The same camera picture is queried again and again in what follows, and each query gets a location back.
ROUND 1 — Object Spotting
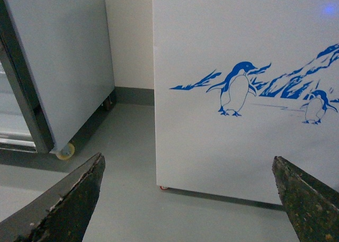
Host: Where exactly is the yellow fridge caster wheel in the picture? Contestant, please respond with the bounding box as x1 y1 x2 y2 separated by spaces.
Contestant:
55 142 75 160

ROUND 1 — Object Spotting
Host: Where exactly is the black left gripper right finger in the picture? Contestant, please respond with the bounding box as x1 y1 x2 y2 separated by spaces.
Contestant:
272 156 338 241

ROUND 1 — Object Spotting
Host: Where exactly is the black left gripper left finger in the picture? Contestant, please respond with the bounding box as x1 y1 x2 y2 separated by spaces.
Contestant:
1 153 105 241

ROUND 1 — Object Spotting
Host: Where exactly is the grey upright display fridge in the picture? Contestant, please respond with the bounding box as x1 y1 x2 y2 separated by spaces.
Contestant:
1 0 114 154

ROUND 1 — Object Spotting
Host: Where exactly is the white chest freezer with penguins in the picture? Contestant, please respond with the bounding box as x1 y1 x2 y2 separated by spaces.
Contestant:
153 0 338 204

